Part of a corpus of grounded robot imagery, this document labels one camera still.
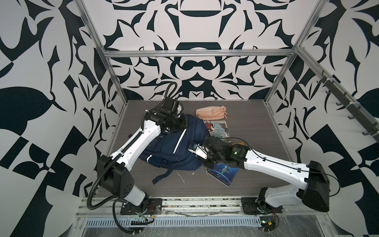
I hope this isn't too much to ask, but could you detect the small green circuit board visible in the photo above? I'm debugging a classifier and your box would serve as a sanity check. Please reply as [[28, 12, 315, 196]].
[[260, 215, 280, 233]]

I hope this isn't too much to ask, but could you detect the grey wall hook rack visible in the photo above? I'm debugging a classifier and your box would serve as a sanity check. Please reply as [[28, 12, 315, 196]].
[[316, 71, 379, 143]]

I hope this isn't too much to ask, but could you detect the illustrated comic book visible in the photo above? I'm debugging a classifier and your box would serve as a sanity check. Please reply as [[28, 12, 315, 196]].
[[204, 120, 230, 138]]

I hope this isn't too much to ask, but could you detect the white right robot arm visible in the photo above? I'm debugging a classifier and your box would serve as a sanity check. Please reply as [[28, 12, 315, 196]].
[[189, 136, 330, 212]]

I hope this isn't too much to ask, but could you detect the blue Little Prince book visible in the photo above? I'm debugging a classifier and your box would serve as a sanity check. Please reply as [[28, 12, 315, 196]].
[[206, 164, 239, 187]]

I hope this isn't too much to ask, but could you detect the navy blue backpack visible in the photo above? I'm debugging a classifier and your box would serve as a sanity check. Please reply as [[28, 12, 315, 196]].
[[139, 114, 209, 184]]

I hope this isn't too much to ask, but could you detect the white slotted cable duct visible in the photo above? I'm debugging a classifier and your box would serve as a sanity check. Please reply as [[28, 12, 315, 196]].
[[83, 215, 263, 228]]

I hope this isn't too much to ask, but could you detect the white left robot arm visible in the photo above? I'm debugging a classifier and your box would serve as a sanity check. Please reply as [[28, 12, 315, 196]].
[[92, 97, 188, 206]]

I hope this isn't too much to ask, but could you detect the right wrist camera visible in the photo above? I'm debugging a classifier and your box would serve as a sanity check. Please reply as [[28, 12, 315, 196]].
[[189, 143, 207, 160]]

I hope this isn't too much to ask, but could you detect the black corrugated cable hose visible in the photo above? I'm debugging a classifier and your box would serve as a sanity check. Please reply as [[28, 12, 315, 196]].
[[86, 161, 119, 210]]

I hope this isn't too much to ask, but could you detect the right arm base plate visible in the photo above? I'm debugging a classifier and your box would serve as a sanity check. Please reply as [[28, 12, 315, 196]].
[[241, 197, 283, 215]]

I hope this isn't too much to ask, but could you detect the pink pencil case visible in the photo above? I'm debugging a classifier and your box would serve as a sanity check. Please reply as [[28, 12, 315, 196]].
[[195, 106, 227, 120]]

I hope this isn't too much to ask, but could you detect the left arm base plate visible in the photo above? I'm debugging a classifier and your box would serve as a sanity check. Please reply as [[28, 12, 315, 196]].
[[120, 198, 163, 215]]

